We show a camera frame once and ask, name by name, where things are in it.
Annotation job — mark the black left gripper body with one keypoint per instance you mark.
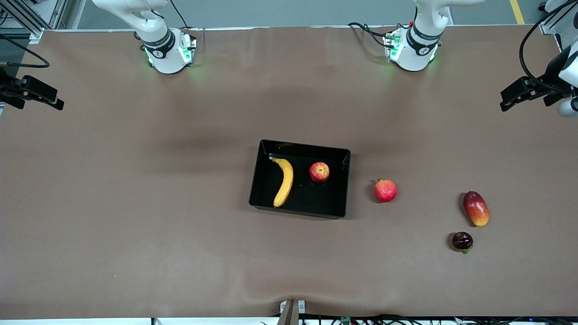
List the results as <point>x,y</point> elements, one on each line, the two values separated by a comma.
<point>549,75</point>

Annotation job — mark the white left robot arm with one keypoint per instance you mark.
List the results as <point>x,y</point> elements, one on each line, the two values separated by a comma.
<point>415,54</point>

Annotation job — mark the red pomegranate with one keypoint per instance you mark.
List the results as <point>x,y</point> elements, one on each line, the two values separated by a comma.
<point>385,191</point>

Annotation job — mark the aluminium frame profile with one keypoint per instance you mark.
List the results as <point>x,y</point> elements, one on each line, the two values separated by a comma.
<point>553,27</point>
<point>54,13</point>

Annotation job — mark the red yellow apple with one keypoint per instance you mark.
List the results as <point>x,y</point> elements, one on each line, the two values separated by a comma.
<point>319,172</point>

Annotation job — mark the black rectangular plastic box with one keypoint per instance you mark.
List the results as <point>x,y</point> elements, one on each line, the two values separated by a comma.
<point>316,198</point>

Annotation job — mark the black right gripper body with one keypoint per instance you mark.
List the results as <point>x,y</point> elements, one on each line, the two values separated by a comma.
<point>5,85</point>

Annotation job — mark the yellow banana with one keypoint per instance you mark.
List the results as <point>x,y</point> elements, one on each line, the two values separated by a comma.
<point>285,180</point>

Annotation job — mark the brown table mat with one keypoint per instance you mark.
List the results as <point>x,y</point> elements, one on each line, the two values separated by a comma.
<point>180,225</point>

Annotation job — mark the dark purple mangosteen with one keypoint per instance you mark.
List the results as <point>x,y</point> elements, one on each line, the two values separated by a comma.
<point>462,240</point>

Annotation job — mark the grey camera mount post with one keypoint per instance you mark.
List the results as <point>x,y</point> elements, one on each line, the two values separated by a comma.
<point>289,313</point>

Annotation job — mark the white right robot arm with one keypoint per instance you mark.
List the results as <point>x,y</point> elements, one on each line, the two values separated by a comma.
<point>167,54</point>

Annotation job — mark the red yellow mango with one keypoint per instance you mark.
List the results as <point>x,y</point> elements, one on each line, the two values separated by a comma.
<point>476,208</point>

